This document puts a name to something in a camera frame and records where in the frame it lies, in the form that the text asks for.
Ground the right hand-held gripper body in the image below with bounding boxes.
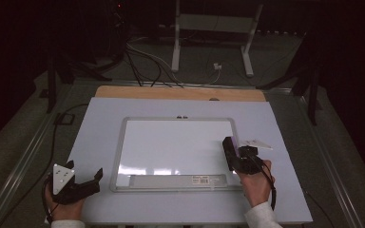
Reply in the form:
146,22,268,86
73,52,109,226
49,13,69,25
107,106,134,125
234,138,274,175

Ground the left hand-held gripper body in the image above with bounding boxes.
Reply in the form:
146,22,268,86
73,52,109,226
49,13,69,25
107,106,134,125
51,163,101,205

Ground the black and purple whiteboard eraser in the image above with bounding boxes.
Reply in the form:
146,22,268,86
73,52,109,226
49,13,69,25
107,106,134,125
221,136,240,160

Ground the silver framed whiteboard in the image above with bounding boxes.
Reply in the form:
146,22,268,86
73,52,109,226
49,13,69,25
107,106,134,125
108,117,250,194

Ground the person's left hand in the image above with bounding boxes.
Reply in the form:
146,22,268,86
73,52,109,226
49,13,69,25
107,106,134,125
44,183,85,221

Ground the person's right hand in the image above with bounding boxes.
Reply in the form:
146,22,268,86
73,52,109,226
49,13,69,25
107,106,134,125
237,160,275,208

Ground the black square floor socket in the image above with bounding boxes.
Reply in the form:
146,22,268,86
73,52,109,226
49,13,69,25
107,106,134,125
53,112,76,126

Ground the large white table sheet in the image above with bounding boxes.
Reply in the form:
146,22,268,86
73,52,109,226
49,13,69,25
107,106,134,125
65,97,314,226

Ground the black tripod stand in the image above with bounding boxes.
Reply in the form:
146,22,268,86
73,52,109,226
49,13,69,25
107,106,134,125
45,51,112,114
256,63,322,126

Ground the white metal stand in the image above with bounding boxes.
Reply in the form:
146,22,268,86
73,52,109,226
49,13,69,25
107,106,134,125
170,0,264,78

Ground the dark equipment rack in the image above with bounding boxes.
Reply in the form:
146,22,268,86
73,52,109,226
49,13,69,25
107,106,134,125
99,0,131,65

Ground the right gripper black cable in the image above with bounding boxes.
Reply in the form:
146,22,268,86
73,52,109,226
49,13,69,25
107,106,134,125
256,157,335,228

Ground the grey metal floor rail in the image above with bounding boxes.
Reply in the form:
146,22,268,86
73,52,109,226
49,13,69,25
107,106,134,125
293,94,364,228
0,83,74,228

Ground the white plug with cable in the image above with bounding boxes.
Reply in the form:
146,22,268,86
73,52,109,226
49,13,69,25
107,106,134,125
170,62,223,86

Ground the bundle of black floor cables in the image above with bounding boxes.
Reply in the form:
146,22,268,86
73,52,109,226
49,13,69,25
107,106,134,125
125,41,184,88

